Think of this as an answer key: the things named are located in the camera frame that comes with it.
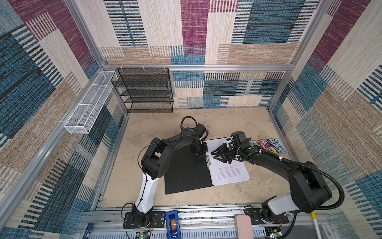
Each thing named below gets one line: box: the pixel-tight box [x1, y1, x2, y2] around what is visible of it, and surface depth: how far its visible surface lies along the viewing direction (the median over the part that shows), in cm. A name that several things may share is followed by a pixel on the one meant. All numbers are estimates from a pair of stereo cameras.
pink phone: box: [234, 214, 254, 239], surface depth 71 cm
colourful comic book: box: [249, 137, 288, 154], surface depth 99 cm
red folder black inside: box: [164, 144, 214, 195], surface depth 88 cm
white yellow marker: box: [310, 210, 323, 239], surface depth 73 cm
